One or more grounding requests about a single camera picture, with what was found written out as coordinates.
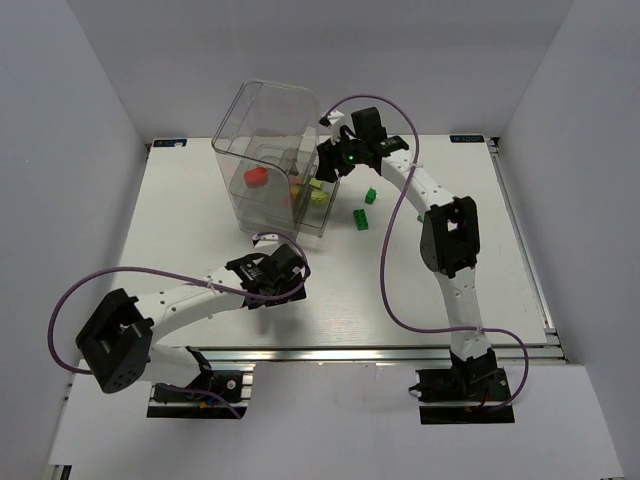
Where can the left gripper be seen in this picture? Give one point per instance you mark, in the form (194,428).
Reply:
(279,293)

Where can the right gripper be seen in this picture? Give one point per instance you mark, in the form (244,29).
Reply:
(329,161)

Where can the lime small brick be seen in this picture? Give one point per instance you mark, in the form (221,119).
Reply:
(316,184)

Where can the lime rounded brick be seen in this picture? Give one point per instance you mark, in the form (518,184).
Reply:
(319,198)

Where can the clear plastic drawer cover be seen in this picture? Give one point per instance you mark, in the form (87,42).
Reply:
(271,105)

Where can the red rounded brick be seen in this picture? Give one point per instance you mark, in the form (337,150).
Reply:
(256,177)

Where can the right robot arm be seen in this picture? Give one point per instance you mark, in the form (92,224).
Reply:
(449,242)

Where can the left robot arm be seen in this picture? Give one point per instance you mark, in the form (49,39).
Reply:
(120,342)

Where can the small green cube brick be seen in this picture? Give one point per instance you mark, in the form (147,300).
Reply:
(370,196)

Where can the dark green long brick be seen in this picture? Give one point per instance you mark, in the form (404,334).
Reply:
(360,219)

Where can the right blue table label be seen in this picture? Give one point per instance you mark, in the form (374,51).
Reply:
(466,138)

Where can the blue table label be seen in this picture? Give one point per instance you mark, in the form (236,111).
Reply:
(169,143)
(466,138)

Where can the left blue table label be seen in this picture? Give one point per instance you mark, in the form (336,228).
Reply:
(169,143)

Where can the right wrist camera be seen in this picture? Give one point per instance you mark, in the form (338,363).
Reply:
(333,121)

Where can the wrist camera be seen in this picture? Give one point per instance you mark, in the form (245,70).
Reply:
(265,240)
(333,121)

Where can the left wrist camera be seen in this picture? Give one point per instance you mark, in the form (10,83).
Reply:
(265,240)

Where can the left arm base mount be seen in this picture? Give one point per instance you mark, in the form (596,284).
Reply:
(215,394)

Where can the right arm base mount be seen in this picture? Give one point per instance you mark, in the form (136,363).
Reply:
(445,399)

